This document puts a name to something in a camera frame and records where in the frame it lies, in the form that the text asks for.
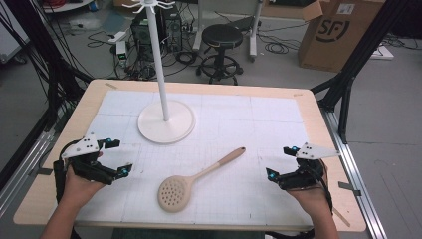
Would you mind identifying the white grid mat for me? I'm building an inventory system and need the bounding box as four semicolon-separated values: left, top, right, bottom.
48;90;336;228

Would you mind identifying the coiled black floor cable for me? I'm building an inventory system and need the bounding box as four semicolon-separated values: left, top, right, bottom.
264;41;291;56

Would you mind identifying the large cardboard box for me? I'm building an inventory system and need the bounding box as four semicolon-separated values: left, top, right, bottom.
262;0;387;74

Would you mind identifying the white metal stand leg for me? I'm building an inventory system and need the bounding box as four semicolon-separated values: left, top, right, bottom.
193;0;204;52
248;0;264;63

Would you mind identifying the thin wooden stick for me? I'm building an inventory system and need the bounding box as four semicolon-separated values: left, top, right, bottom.
331;206;351;229

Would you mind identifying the black round stool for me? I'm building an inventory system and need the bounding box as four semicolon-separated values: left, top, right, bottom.
197;23;245;86

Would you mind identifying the right hand-held gripper black cable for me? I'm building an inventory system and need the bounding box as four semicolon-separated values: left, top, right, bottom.
307;158;334;215

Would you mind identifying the white power strip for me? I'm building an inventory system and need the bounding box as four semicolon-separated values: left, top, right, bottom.
107;30;128;45

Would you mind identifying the white hook rack stand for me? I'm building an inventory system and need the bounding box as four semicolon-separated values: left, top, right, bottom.
121;0;196;144

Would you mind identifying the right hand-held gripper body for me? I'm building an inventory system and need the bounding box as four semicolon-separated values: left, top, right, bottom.
278;142;341;191

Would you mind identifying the aluminium rail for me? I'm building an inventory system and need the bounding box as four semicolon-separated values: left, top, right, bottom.
319;109;388;239
0;129;58;218

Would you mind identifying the black computer tower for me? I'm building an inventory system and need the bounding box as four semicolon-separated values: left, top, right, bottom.
129;3;184;63

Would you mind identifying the hand-held gripper black cable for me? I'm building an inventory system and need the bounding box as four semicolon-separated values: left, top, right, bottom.
53;138;88;204
307;158;334;215

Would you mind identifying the flat white board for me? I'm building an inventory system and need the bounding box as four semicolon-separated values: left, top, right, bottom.
368;45;395;61

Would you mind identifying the left hand-held gripper black cable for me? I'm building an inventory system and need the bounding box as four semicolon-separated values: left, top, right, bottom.
53;138;88;204

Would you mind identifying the beige slotted spoon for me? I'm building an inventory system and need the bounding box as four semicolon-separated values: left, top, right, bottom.
157;146;247;214

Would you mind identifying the person's right hand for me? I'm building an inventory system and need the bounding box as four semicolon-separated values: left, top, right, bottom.
287;159;333;215

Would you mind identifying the person's left hand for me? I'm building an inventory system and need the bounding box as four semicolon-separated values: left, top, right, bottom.
61;150;107;206

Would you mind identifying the white device with green display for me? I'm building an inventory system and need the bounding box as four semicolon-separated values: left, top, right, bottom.
115;40;129;67

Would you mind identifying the black metal frame post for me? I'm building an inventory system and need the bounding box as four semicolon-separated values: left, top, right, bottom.
311;0;411;144
0;0;95;192

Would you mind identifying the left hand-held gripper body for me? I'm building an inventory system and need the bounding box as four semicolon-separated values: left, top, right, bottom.
61;132;117;186

